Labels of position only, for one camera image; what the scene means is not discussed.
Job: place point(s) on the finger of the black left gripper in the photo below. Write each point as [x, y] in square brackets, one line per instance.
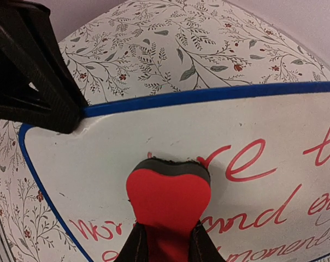
[36, 86]

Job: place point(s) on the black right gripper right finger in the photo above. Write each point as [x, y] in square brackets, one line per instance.
[202, 249]

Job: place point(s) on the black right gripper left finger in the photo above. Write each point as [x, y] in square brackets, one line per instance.
[135, 248]

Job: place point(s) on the red whiteboard eraser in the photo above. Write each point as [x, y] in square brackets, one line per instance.
[168, 199]

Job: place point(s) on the small whiteboard blue frame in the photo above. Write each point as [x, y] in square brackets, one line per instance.
[266, 148]

